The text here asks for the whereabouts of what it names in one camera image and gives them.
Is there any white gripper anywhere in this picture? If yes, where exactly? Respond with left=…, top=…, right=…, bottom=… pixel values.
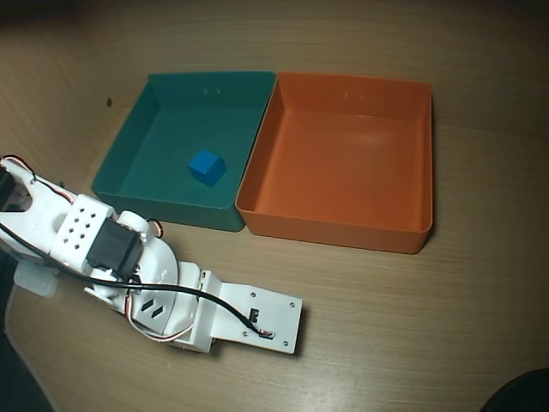
left=170, top=262, right=214, bottom=354

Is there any white robot base clamp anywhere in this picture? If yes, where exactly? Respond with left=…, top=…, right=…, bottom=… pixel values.
left=14, top=264, right=59, bottom=298

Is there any teal plastic box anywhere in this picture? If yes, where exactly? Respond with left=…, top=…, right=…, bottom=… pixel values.
left=90, top=70, right=276, bottom=233

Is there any blue cube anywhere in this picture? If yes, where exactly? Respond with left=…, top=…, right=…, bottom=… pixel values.
left=187, top=148, right=227, bottom=188

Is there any orange plastic box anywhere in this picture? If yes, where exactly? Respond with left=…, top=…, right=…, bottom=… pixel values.
left=234, top=70, right=433, bottom=255

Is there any dark round object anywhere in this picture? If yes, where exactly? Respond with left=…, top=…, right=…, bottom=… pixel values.
left=484, top=367, right=549, bottom=412

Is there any black camera cable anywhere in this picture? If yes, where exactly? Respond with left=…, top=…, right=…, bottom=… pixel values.
left=0, top=221, right=266, bottom=338

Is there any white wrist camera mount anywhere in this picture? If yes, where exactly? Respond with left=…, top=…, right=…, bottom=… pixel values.
left=197, top=269, right=305, bottom=356

